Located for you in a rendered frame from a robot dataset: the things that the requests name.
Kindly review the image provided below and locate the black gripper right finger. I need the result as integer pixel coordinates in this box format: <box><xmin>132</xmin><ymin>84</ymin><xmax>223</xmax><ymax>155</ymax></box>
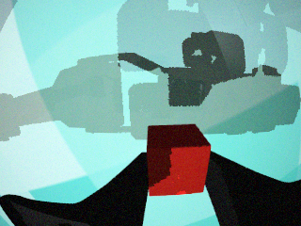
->
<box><xmin>204</xmin><ymin>151</ymin><xmax>301</xmax><ymax>226</ymax></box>

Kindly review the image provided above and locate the red cube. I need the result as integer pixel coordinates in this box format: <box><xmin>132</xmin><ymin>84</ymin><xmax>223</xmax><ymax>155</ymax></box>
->
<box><xmin>146</xmin><ymin>123</ymin><xmax>211</xmax><ymax>196</ymax></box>

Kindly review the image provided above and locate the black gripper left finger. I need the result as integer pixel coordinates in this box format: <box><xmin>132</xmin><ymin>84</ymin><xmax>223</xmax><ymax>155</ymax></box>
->
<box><xmin>0</xmin><ymin>152</ymin><xmax>148</xmax><ymax>226</ymax></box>

